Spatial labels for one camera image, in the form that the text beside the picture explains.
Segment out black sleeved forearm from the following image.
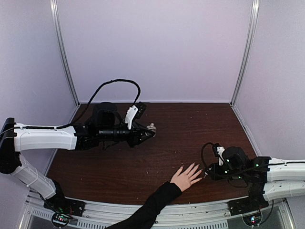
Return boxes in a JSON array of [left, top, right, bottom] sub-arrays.
[[107, 182, 182, 229]]

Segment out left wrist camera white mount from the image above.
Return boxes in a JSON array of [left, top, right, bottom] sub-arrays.
[[124, 105, 138, 130]]

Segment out glitter nail polish bottle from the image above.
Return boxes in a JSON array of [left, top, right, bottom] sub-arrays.
[[146, 123, 157, 136]]

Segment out right round circuit board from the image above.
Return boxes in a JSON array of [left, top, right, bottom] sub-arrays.
[[243, 212, 262, 227]]

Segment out right aluminium frame post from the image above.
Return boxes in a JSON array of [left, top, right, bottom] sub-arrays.
[[230, 0, 260, 107]]

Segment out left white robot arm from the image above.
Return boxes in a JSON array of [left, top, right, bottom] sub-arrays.
[[0, 102, 156, 212]]

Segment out aluminium front rail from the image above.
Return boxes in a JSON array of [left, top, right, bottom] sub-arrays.
[[17, 189, 295, 229]]

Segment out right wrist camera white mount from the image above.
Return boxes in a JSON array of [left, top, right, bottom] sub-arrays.
[[212, 143, 225, 166]]

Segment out round circuit board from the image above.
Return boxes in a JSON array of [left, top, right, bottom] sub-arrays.
[[243, 212, 262, 227], [51, 213, 72, 228]]

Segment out left black sleeved cable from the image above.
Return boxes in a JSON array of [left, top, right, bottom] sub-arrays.
[[54, 79, 141, 131]]

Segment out right black sleeved cable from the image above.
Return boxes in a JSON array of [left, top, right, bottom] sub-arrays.
[[201, 142, 269, 182]]

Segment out left round circuit board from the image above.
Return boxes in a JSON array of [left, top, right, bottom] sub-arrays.
[[51, 213, 72, 228]]

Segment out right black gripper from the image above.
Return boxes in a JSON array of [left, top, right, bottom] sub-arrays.
[[205, 163, 245, 182]]

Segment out left aluminium frame post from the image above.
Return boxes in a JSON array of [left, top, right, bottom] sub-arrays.
[[50, 0, 80, 106]]

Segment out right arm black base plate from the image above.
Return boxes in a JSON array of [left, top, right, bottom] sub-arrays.
[[228, 197, 269, 216]]

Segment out person's bare hand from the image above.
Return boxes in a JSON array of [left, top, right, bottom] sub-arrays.
[[170, 163, 202, 192]]

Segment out black sleeved cable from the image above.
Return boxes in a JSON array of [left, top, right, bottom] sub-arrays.
[[201, 142, 269, 182], [54, 79, 141, 131]]

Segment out aluminium frame post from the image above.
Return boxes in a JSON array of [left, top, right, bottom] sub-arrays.
[[50, 0, 80, 106], [230, 0, 260, 107]]

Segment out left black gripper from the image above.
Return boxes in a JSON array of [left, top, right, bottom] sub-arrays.
[[98, 120, 155, 148]]

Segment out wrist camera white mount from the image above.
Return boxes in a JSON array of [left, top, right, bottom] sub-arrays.
[[124, 105, 138, 130], [212, 143, 225, 166]]

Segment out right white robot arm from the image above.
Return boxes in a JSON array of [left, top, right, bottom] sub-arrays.
[[204, 143, 305, 215]]

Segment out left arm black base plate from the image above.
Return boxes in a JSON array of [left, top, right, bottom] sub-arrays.
[[43, 199, 85, 217]]

